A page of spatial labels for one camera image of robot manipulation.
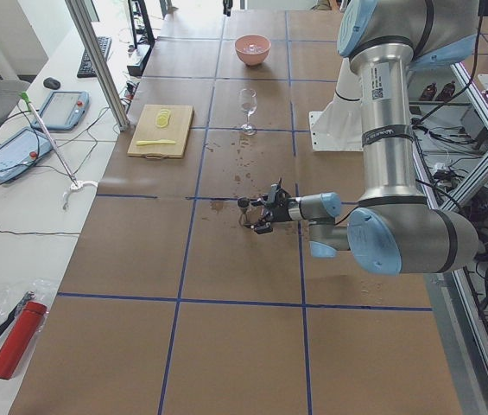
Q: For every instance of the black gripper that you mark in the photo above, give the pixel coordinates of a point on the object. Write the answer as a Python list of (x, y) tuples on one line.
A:
[(281, 210)]

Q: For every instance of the pink ice bowl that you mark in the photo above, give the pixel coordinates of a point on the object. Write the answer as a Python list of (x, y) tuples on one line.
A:
[(252, 60)]

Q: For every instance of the steel double jigger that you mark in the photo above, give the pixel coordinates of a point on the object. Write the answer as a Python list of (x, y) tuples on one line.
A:
[(243, 204)]

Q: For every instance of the clear ice cubes pile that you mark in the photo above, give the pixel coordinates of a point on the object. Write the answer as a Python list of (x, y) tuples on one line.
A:
[(252, 48)]

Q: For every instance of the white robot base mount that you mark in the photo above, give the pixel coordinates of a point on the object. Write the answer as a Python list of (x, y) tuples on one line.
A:
[(338, 127)]

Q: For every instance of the yellow plastic knife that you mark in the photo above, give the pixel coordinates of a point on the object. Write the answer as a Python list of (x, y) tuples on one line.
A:
[(155, 142)]

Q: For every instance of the blue teach pendant far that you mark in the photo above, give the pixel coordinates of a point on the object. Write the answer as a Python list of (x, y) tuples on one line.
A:
[(62, 110)]

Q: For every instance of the white reacher grabber stick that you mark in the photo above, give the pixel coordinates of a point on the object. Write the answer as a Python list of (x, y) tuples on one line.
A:
[(76, 184)]

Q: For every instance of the black computer mouse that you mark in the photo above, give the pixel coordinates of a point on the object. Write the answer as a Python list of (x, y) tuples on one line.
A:
[(52, 83)]

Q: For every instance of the blue teach pendant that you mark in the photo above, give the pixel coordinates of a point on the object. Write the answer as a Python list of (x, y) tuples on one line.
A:
[(21, 151), (62, 110)]

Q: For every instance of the blue teach pendant near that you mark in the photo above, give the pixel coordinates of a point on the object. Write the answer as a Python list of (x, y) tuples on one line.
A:
[(21, 151)]

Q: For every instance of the aluminium frame post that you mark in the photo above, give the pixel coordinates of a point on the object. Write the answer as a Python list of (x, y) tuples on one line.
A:
[(83, 24)]

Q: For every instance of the clear wine glass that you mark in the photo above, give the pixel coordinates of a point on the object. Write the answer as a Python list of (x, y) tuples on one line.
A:
[(248, 105)]

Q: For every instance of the red thermos bottle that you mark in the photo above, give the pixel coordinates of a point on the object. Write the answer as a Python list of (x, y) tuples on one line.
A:
[(19, 337)]

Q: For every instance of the bamboo cutting board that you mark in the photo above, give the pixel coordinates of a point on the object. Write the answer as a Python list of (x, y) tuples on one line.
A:
[(178, 130)]

